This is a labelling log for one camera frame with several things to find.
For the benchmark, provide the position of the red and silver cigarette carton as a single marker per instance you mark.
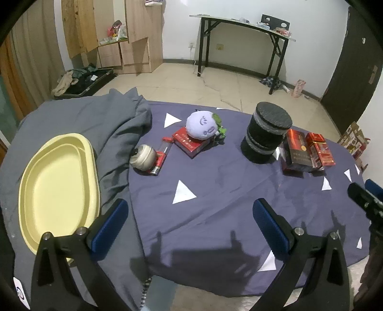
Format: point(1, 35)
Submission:
point(188, 145)

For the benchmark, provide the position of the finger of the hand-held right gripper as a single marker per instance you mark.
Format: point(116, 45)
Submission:
point(374, 187)
point(362, 196)

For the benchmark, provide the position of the cardboard boxes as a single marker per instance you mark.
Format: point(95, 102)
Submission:
point(354, 140)

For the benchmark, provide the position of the yellow plastic basin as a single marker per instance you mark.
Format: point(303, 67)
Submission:
point(54, 194)

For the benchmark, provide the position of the wooden wardrobe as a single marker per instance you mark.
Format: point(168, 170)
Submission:
point(137, 24)

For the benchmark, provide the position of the red slim packet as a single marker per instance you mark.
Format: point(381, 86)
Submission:
point(161, 155)

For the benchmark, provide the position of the beige curtain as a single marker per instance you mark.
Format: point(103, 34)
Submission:
point(33, 53)

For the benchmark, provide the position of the black open suitcase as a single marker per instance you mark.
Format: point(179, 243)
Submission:
point(89, 82)

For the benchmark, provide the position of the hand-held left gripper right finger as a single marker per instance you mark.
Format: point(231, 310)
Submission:
point(270, 230)

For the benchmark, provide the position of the dark brown door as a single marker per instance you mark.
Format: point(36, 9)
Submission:
point(353, 74)

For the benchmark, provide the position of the dark brown cigarette carton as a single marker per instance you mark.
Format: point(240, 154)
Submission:
point(296, 149)

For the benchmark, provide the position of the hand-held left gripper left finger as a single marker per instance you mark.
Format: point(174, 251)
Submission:
point(110, 227)

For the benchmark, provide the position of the crumpled dark cloth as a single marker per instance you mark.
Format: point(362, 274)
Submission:
point(272, 82)

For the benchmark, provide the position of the beige cloth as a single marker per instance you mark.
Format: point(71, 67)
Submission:
point(62, 83)

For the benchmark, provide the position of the pink box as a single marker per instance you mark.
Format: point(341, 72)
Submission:
point(298, 88)

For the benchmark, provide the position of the black chair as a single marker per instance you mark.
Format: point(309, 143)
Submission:
point(274, 19)

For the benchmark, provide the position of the red cigarette pack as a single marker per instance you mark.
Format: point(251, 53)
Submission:
point(326, 155)

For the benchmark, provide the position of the clutter on wardrobe shelf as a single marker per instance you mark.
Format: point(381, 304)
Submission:
point(115, 31)

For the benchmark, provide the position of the purple plush toy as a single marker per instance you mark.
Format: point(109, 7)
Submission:
point(200, 125)

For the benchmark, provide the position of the black folding table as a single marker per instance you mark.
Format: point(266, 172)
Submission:
point(239, 23)

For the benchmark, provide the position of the navy bedsheet with white triangles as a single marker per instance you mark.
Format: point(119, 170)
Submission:
point(224, 185)

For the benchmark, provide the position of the grey blanket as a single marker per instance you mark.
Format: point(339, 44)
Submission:
point(74, 119)

